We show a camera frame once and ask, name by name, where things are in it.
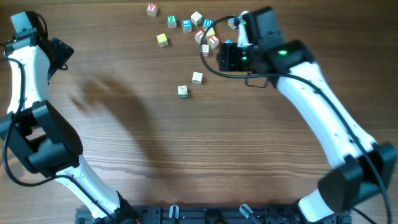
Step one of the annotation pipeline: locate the number 2 wooden block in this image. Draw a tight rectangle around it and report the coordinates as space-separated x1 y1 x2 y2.
192 72 203 85

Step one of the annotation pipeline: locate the green edged picture block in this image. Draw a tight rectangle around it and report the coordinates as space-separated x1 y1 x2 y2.
177 85 188 98

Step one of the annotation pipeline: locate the yellow S wooden block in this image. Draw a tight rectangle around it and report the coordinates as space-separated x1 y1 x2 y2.
157 34 168 47

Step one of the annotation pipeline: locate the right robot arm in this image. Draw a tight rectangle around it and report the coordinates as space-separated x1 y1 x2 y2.
217 7 397 223

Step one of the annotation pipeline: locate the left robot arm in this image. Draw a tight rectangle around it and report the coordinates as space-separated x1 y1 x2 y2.
1 11 140 223

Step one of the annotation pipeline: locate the blue H wooden block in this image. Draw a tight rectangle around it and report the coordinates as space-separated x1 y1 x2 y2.
228 18 238 29

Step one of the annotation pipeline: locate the red I block lower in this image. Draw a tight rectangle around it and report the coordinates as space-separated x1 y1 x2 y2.
207 35 220 49

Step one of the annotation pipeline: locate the yellow C wooden block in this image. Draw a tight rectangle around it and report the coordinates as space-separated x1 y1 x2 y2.
206 27 215 38

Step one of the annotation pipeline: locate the blue D wooden block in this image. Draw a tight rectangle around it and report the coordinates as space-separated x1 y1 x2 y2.
202 18 213 30

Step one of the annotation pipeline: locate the red I wooden block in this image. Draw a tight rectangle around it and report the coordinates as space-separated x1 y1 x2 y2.
195 29 205 44

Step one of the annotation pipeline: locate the plain animal wooden block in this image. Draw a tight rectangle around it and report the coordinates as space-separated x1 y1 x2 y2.
191 11 203 26

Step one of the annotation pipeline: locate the blue L wooden block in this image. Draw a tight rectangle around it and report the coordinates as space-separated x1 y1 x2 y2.
182 19 192 33

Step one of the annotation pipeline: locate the red letter wooden block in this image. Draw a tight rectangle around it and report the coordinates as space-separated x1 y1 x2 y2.
146 3 158 17

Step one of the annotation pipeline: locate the green Z wooden block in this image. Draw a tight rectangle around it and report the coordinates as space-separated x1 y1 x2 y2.
167 15 177 29

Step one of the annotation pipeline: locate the right black cable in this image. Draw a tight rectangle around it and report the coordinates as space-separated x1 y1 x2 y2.
200 15 392 224

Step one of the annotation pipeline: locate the black cable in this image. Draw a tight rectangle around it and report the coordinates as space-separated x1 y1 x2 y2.
0 57 116 224
200 15 392 224

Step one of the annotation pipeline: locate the left black cable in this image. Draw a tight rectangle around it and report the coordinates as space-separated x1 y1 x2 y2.
0 57 116 224

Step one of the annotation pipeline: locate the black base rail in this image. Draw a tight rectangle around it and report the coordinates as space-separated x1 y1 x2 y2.
74 202 352 224

